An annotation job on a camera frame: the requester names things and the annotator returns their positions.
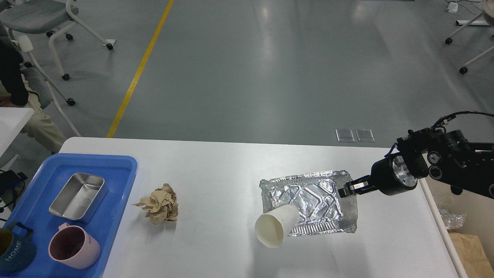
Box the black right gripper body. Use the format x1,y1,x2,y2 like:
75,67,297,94
369,154,418,196

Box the aluminium foil tray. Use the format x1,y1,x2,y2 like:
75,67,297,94
259,170,358,236

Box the cream paper cup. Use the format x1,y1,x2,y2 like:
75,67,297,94
254,204,299,248

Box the rectangular metal tin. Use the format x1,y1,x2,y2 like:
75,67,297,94
48,172,108,223

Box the pink ribbed mug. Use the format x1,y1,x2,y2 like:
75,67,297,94
48,223,101,270

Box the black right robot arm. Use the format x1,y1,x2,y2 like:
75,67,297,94
338,111,494,198

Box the right metal floor plate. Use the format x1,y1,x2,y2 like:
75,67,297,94
356,129,375,142

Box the metal floor plate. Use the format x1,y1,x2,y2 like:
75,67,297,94
356,129,375,142
335,129,355,142

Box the left metal floor plate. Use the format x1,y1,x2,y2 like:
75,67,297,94
335,129,355,142

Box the crumpled clear plastic wrap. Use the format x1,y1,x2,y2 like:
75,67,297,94
438,209,467,230

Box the beige plastic bin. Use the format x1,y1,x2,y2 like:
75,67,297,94
420,178,494,278

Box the white floor power adapter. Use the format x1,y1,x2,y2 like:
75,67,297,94
447,1,459,14

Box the crumpled brown paper ball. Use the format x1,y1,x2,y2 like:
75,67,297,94
133,183,179,225

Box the white chair base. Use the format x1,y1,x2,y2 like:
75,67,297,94
445,0,494,75

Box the blue plastic tray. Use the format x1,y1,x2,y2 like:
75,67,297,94
1,153,137,278

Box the dark blue home mug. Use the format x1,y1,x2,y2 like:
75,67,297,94
0,222,37,273

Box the white side table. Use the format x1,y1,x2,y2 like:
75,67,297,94
0,107,34,155

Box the seated person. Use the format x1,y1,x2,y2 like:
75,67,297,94
0,26,66,153

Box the grey office chair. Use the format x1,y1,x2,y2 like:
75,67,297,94
1,0,115,137

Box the black cables at left edge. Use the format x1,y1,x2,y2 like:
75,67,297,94
0,170,28,222

